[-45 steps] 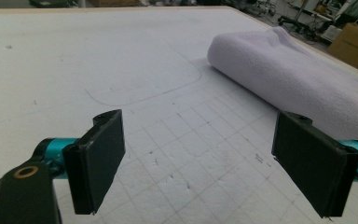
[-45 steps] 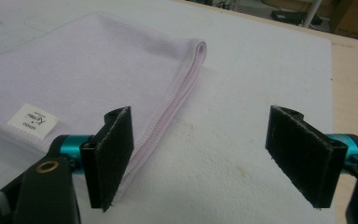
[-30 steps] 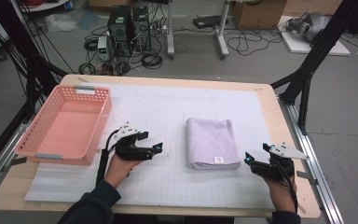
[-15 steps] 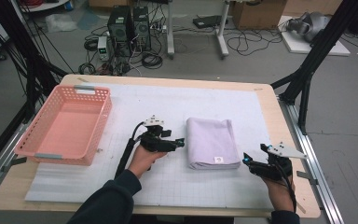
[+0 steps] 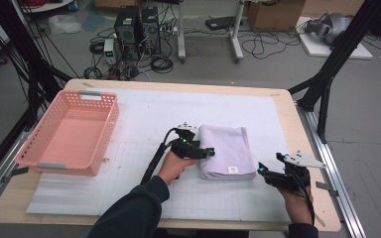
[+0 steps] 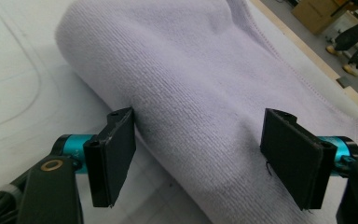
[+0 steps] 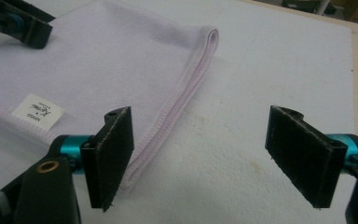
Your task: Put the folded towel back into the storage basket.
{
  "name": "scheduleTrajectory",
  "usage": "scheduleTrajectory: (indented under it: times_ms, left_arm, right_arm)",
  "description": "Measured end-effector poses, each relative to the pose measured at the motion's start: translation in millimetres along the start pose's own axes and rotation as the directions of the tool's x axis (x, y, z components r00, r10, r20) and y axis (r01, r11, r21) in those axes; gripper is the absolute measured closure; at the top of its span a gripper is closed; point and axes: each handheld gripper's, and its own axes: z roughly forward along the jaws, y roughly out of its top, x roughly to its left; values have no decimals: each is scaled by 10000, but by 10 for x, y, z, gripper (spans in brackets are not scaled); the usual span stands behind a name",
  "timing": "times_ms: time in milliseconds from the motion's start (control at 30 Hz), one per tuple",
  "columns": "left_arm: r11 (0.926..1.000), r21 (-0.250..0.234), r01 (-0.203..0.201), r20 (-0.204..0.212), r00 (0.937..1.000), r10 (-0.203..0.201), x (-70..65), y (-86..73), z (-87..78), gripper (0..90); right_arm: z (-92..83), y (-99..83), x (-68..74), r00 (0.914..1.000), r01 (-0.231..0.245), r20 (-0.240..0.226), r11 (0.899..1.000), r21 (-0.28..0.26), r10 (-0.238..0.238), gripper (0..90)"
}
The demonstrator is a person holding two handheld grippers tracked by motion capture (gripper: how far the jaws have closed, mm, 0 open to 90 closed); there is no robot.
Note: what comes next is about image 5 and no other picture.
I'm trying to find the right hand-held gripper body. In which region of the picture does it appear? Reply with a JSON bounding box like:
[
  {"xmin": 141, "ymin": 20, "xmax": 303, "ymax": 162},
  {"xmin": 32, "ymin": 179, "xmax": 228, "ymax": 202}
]
[{"xmin": 263, "ymin": 150, "xmax": 326, "ymax": 193}]

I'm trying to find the black flat box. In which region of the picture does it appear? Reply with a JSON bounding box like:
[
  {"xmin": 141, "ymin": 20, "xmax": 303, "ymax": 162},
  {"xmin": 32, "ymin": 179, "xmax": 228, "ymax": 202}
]
[{"xmin": 204, "ymin": 15, "xmax": 244, "ymax": 32}]

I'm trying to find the person's right hand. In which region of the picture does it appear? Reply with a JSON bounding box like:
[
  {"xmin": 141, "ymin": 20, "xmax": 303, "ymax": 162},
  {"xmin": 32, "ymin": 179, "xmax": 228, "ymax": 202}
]
[{"xmin": 279, "ymin": 187, "xmax": 316, "ymax": 226}]

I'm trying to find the grey rounded device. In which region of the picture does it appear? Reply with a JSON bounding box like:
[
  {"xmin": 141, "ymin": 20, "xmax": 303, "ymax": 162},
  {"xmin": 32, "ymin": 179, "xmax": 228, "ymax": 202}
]
[{"xmin": 304, "ymin": 12, "xmax": 353, "ymax": 46}]

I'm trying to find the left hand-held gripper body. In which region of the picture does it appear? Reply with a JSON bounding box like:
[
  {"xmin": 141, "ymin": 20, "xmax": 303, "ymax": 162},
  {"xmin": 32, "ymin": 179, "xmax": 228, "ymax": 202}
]
[{"xmin": 169, "ymin": 121, "xmax": 202, "ymax": 161}]

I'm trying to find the black cable coil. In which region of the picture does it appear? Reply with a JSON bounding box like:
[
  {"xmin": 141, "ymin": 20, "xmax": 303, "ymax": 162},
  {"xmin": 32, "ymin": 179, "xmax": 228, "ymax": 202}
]
[
  {"xmin": 150, "ymin": 56, "xmax": 175, "ymax": 74},
  {"xmin": 82, "ymin": 65, "xmax": 103, "ymax": 80}
]

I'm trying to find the white ribbed foam sheet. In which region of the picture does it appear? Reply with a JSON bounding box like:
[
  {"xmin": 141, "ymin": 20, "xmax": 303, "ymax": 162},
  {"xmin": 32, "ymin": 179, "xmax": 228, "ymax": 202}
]
[{"xmin": 26, "ymin": 172, "xmax": 108, "ymax": 216}]

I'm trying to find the pink plastic basket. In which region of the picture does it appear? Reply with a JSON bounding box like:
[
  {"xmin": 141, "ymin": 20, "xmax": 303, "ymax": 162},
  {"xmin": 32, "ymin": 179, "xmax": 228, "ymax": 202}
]
[{"xmin": 14, "ymin": 89, "xmax": 120, "ymax": 177}]

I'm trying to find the clear plastic bag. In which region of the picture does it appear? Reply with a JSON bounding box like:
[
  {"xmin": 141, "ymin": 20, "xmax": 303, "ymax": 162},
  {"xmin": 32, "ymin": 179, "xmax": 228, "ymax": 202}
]
[{"xmin": 48, "ymin": 13, "xmax": 82, "ymax": 36}]

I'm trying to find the white desk leg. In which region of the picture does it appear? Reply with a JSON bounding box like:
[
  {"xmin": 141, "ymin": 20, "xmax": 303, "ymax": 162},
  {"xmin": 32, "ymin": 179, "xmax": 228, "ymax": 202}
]
[
  {"xmin": 177, "ymin": 0, "xmax": 187, "ymax": 63},
  {"xmin": 229, "ymin": 0, "xmax": 246, "ymax": 63}
]

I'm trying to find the round white table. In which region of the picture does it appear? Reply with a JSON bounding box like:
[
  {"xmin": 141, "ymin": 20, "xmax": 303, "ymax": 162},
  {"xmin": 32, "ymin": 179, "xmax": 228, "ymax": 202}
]
[{"xmin": 19, "ymin": 0, "xmax": 75, "ymax": 14}]

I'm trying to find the black frame stand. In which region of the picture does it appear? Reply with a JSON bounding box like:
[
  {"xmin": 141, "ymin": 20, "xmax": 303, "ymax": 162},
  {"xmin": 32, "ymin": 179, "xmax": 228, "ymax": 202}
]
[
  {"xmin": 287, "ymin": 0, "xmax": 381, "ymax": 145},
  {"xmin": 0, "ymin": 0, "xmax": 73, "ymax": 187}
]

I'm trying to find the tangled black floor cable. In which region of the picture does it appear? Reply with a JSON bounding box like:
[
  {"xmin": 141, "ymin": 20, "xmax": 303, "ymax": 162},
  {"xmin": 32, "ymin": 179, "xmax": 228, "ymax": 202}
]
[{"xmin": 241, "ymin": 31, "xmax": 302, "ymax": 60}]

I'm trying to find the white floor board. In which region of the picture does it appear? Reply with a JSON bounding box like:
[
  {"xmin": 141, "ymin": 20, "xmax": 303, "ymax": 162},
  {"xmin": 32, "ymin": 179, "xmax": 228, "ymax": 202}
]
[{"xmin": 296, "ymin": 16, "xmax": 374, "ymax": 60}]

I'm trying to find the hand-held gripper cable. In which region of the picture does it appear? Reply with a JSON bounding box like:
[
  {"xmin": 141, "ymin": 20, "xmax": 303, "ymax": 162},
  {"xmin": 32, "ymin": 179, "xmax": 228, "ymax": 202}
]
[
  {"xmin": 291, "ymin": 172, "xmax": 316, "ymax": 226},
  {"xmin": 140, "ymin": 127, "xmax": 180, "ymax": 185}
]

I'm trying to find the blue-grey floor sheet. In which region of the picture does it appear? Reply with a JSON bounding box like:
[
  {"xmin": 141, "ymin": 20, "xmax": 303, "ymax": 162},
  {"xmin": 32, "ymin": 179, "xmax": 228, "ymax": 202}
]
[{"xmin": 80, "ymin": 11, "xmax": 108, "ymax": 33}]

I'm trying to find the black computer tower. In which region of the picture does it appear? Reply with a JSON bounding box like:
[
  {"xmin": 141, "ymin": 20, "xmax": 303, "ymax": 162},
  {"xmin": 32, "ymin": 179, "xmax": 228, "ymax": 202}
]
[
  {"xmin": 113, "ymin": 5, "xmax": 142, "ymax": 60},
  {"xmin": 140, "ymin": 6, "xmax": 162, "ymax": 56}
]

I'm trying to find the white grid mat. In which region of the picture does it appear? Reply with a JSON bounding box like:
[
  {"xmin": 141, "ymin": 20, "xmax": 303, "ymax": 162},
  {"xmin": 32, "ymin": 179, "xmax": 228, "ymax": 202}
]
[{"xmin": 26, "ymin": 87, "xmax": 292, "ymax": 223}]

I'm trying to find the pale purple printed towel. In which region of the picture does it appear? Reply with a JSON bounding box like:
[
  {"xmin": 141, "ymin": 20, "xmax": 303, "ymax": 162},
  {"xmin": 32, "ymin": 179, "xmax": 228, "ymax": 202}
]
[{"xmin": 197, "ymin": 124, "xmax": 257, "ymax": 181}]

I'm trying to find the cardboard box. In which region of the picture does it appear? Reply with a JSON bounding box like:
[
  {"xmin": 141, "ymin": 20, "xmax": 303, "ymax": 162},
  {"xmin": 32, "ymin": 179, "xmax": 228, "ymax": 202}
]
[
  {"xmin": 302, "ymin": 0, "xmax": 366, "ymax": 18},
  {"xmin": 93, "ymin": 0, "xmax": 137, "ymax": 9},
  {"xmin": 246, "ymin": 0, "xmax": 307, "ymax": 33}
]

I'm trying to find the white power supply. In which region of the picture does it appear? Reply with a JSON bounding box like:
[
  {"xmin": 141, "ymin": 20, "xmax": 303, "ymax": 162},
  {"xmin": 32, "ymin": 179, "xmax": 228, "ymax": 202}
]
[{"xmin": 102, "ymin": 38, "xmax": 117, "ymax": 65}]

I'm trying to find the white power strip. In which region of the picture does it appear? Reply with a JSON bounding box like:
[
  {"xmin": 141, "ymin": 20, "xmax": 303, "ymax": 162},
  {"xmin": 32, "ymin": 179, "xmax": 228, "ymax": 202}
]
[{"xmin": 160, "ymin": 24, "xmax": 180, "ymax": 36}]

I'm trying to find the aluminium rail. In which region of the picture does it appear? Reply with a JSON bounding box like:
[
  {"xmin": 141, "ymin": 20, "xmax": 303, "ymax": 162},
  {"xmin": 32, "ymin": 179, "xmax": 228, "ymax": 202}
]
[
  {"xmin": 0, "ymin": 127, "xmax": 36, "ymax": 216},
  {"xmin": 296, "ymin": 102, "xmax": 368, "ymax": 238}
]

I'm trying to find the right hand-held gripper cable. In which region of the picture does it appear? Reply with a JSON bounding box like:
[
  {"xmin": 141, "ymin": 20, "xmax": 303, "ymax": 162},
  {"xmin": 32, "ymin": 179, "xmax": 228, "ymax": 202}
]
[{"xmin": 291, "ymin": 172, "xmax": 316, "ymax": 226}]

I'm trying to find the person's left hand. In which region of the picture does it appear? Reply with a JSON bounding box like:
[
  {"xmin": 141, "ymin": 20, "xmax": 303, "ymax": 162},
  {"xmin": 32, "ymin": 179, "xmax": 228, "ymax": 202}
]
[{"xmin": 158, "ymin": 150, "xmax": 197, "ymax": 186}]

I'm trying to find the grey metal clamp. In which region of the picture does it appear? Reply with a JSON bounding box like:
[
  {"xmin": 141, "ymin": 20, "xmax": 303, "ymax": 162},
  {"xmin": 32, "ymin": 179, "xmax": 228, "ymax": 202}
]
[
  {"xmin": 316, "ymin": 180, "xmax": 340, "ymax": 197},
  {"xmin": 1, "ymin": 167, "xmax": 30, "ymax": 183}
]

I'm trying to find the left hand-held gripper cable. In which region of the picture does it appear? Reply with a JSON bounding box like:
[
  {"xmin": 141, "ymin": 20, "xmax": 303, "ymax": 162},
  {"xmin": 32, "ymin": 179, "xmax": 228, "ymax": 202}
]
[{"xmin": 140, "ymin": 127, "xmax": 180, "ymax": 185}]

